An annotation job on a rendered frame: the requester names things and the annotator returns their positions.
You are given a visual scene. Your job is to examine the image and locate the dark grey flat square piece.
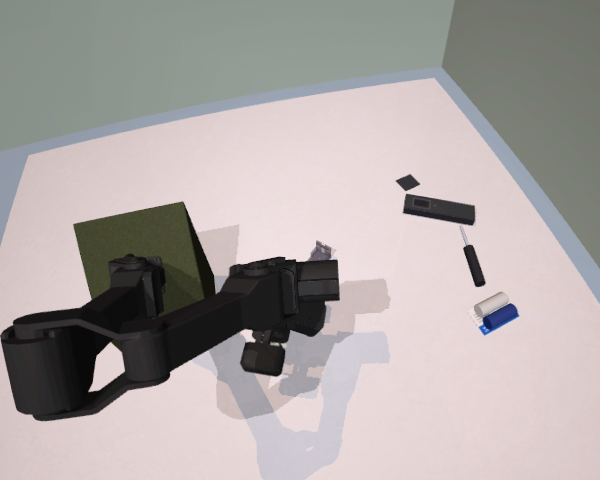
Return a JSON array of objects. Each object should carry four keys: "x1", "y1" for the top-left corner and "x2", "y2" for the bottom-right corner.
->
[{"x1": 395, "y1": 174, "x2": 420, "y2": 191}]

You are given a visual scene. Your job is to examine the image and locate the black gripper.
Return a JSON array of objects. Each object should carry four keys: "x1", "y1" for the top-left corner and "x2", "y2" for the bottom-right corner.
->
[{"x1": 240, "y1": 326, "x2": 290, "y2": 377}]

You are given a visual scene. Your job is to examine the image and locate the grey battery holder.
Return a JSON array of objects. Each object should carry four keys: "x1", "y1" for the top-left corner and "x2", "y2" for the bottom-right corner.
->
[{"x1": 307, "y1": 240, "x2": 331, "y2": 261}]

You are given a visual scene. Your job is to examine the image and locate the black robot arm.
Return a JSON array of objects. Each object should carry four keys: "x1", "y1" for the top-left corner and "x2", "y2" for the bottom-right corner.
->
[{"x1": 0, "y1": 253, "x2": 340, "y2": 422}]

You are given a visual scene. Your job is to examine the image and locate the black-handled screwdriver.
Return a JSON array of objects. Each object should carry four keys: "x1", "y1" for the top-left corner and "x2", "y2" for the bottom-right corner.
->
[{"x1": 460, "y1": 225, "x2": 486, "y2": 287}]

